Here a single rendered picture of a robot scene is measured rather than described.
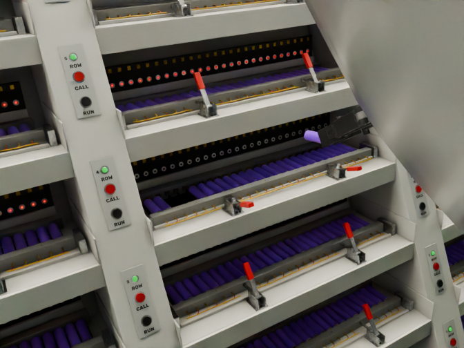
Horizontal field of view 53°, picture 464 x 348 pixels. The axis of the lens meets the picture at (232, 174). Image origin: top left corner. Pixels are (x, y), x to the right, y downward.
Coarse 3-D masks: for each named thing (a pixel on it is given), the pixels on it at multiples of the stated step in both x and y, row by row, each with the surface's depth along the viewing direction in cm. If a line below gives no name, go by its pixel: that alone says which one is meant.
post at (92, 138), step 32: (32, 0) 76; (64, 32) 78; (96, 64) 80; (64, 96) 77; (64, 128) 77; (96, 128) 79; (128, 160) 81; (96, 192) 79; (128, 192) 81; (96, 224) 78; (128, 224) 81; (128, 256) 81; (160, 288) 83; (128, 320) 80; (160, 320) 83
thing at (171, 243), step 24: (288, 144) 116; (360, 144) 115; (384, 144) 110; (192, 168) 104; (384, 168) 107; (288, 192) 99; (312, 192) 98; (336, 192) 102; (360, 192) 106; (216, 216) 91; (240, 216) 90; (264, 216) 94; (288, 216) 97; (168, 240) 84; (192, 240) 86; (216, 240) 89
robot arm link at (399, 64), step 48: (336, 0) 2; (384, 0) 1; (432, 0) 1; (336, 48) 2; (384, 48) 1; (432, 48) 1; (384, 96) 1; (432, 96) 1; (432, 144) 1; (432, 192) 2
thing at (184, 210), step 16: (336, 160) 107; (352, 160) 109; (272, 176) 101; (288, 176) 101; (304, 176) 103; (224, 192) 95; (240, 192) 96; (256, 192) 97; (176, 208) 90; (192, 208) 91; (208, 208) 93
